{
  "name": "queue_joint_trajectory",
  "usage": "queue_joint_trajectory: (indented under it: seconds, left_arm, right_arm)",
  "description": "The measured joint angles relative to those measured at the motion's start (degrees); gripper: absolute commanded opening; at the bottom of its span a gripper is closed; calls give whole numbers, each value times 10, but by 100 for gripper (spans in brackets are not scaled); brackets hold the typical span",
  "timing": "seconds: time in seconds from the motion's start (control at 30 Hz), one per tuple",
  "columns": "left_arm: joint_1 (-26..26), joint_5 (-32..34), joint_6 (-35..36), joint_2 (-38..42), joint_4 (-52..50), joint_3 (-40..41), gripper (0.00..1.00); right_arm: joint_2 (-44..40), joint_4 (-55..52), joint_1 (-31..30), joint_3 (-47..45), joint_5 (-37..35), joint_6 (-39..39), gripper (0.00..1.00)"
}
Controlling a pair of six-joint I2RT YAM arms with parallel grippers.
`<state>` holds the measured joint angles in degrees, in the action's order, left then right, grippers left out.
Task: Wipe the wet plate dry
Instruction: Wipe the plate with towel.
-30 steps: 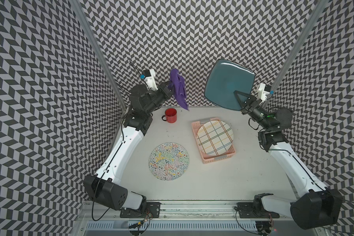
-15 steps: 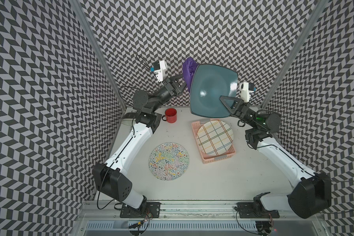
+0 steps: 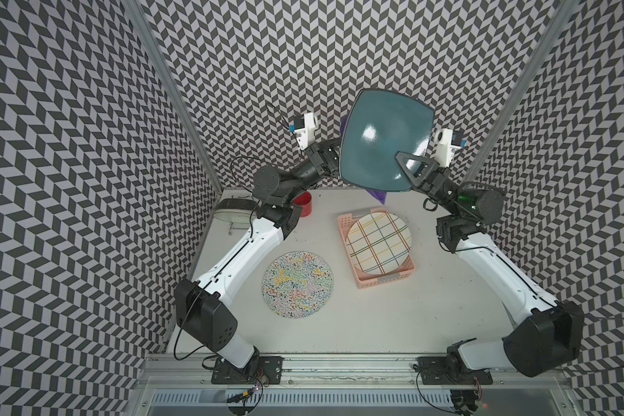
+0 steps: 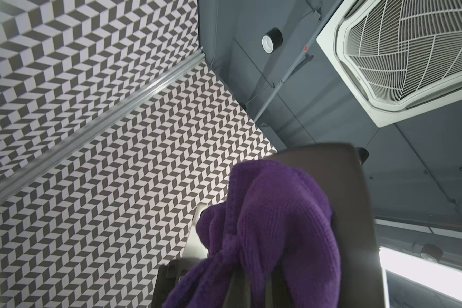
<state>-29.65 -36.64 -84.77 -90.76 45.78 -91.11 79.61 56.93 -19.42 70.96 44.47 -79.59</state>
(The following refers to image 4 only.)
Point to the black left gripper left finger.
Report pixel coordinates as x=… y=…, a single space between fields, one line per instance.
x=239 y=291

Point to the dark teal square plate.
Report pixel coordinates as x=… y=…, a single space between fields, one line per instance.
x=337 y=168

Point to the purple microfibre cloth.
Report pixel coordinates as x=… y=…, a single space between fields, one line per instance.
x=274 y=217

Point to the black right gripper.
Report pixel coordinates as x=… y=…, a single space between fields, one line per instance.
x=168 y=276

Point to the long ceiling light strip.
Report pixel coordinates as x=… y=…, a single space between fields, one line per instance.
x=440 y=278

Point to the aluminium corner post right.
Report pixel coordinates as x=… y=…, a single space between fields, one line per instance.
x=39 y=166

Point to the ceiling air conditioner vent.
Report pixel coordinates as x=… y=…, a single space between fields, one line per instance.
x=399 y=59

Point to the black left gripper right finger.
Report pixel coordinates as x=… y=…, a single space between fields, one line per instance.
x=277 y=293

